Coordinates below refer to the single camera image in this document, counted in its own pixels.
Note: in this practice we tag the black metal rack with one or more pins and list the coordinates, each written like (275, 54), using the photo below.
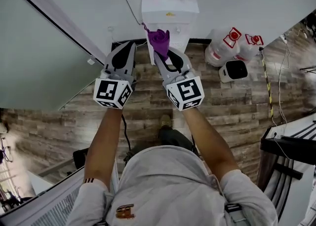
(288, 146)

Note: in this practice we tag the person's left forearm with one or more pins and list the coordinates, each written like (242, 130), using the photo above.
(103, 141)

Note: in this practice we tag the white water dispenser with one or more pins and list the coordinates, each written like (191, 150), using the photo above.
(170, 5)

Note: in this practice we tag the purple cleaning cloth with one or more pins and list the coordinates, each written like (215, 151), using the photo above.
(159, 40)

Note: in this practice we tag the person's right forearm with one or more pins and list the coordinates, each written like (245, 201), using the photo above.
(209, 141)

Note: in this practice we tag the metal door clamp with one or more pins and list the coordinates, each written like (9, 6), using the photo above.
(91, 60)

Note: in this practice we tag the person's dark trousers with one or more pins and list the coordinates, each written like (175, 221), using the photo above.
(175, 138)

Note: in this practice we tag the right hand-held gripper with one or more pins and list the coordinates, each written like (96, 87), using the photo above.
(187, 91)

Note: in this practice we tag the white box appliance black face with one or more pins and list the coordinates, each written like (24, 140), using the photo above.
(235, 69)

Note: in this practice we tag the white drip tray grille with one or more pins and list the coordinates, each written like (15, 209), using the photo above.
(176, 45)

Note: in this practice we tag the person's tan right shoe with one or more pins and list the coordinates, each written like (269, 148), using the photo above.
(165, 121)

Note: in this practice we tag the black tripod stand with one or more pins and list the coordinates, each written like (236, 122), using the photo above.
(3, 151)

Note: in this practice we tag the white wall socket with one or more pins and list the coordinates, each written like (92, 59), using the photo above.
(110, 29)

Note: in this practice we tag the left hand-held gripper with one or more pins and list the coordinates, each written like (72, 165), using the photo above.
(108, 91)

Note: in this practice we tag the red-capped clear water jug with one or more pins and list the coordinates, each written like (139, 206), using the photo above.
(249, 49)
(219, 47)

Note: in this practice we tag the grey door frame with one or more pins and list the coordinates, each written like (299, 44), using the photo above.
(56, 12)

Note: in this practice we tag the frosted glass door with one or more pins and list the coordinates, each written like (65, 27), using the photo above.
(37, 67)

